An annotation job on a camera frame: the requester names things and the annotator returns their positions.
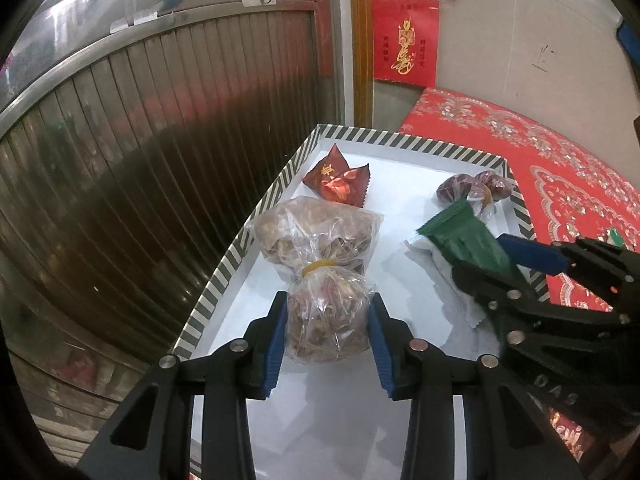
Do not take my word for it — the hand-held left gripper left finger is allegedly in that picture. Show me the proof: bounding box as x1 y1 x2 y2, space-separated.
75 291 290 480

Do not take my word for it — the red foil packet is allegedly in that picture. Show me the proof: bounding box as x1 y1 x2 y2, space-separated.
302 142 371 208

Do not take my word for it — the clear packet of dates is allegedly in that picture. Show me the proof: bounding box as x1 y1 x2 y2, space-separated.
435 170 512 223

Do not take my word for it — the red gold wall poster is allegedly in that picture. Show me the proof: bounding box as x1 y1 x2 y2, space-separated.
372 0 441 88

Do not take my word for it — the red floral tablecloth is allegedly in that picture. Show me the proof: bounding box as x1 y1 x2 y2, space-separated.
397 87 640 466

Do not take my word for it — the clear bag of nuts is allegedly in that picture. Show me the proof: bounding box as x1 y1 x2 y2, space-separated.
254 196 385 365

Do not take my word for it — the wooden door frame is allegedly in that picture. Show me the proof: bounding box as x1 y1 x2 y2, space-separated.
350 0 376 128

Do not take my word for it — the ribbed metal panel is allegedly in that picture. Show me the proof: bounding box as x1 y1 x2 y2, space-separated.
0 7 321 451

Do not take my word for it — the dark green packet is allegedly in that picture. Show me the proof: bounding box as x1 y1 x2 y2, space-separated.
415 199 523 281

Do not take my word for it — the striped cardboard box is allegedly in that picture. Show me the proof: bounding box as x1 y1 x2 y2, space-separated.
172 122 551 480

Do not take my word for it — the blue hanging cloth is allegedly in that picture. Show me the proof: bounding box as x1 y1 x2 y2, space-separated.
616 19 632 58

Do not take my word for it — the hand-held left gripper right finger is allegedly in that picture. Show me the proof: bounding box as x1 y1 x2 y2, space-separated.
367 292 586 480

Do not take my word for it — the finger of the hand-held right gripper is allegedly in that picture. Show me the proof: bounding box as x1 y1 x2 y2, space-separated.
497 234 640 311
452 260 636 341

